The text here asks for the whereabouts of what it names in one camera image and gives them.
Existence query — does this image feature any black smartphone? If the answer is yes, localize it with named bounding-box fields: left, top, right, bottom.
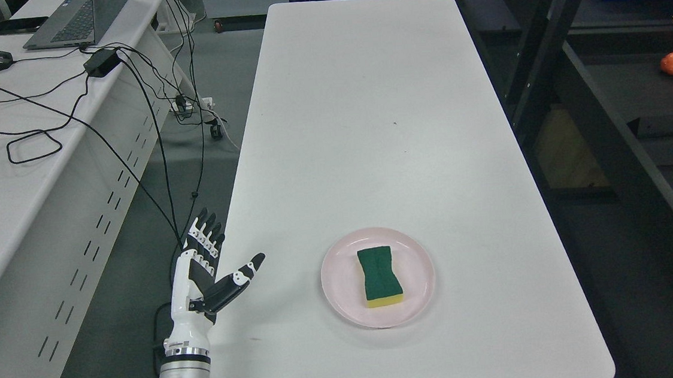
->
left=0, top=17, right=48, bottom=36

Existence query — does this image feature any black metal shelf rack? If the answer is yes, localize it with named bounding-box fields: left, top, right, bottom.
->
left=460, top=0, right=673, bottom=378

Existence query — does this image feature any green yellow sponge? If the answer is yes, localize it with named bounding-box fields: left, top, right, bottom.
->
left=357, top=246, right=405, bottom=308

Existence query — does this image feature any black looped cable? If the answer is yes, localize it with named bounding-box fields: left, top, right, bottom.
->
left=0, top=52, right=180, bottom=252

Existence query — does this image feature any grey laptop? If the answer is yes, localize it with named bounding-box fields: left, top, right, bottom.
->
left=23, top=0, right=127, bottom=50

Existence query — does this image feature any white side desk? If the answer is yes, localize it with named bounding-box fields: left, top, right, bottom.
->
left=0, top=0, right=192, bottom=378

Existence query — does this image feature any white power strip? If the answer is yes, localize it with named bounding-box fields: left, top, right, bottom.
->
left=170, top=94, right=215, bottom=119

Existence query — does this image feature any pink round plate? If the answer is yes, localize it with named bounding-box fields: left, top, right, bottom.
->
left=320, top=227, right=436, bottom=329

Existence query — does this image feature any black power adapter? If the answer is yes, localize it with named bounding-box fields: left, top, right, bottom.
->
left=83, top=48, right=121, bottom=78

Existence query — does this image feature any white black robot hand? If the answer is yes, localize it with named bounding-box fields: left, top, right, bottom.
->
left=163, top=208, right=266, bottom=356

